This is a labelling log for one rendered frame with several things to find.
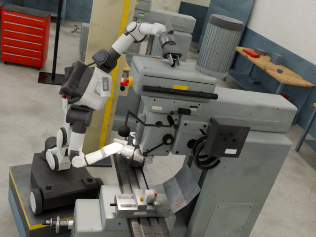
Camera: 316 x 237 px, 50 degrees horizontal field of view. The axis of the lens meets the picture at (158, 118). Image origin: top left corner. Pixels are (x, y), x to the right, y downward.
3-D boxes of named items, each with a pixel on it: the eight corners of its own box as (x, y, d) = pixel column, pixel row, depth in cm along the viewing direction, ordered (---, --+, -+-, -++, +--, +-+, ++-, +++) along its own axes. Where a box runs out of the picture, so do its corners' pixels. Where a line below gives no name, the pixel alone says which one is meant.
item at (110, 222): (103, 232, 224) (106, 218, 219) (98, 196, 254) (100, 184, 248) (172, 230, 240) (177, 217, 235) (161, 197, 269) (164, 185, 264)
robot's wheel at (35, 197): (28, 203, 278) (30, 184, 269) (35, 201, 281) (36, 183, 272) (35, 220, 264) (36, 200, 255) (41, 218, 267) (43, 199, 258)
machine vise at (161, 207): (116, 218, 210) (119, 205, 206) (113, 201, 223) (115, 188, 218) (168, 217, 222) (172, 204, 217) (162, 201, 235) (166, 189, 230)
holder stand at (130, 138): (129, 167, 261) (134, 145, 253) (122, 151, 279) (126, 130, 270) (143, 166, 266) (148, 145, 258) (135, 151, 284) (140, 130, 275)
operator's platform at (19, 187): (8, 199, 330) (9, 166, 312) (75, 186, 368) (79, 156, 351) (27, 262, 275) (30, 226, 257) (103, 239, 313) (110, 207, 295)
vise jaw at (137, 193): (137, 209, 211) (138, 204, 210) (132, 193, 224) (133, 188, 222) (146, 209, 213) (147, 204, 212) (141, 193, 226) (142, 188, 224)
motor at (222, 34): (201, 75, 193) (218, 19, 179) (190, 63, 210) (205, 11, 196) (232, 79, 199) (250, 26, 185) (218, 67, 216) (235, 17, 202)
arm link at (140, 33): (161, 30, 217) (144, 29, 231) (151, 19, 210) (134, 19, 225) (152, 43, 215) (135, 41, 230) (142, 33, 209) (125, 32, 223)
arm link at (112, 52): (107, 42, 224) (93, 57, 225) (115, 51, 220) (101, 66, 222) (115, 49, 234) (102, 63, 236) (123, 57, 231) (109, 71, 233)
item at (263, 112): (179, 125, 205) (188, 95, 196) (169, 108, 224) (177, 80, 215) (288, 134, 230) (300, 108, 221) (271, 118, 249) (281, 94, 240)
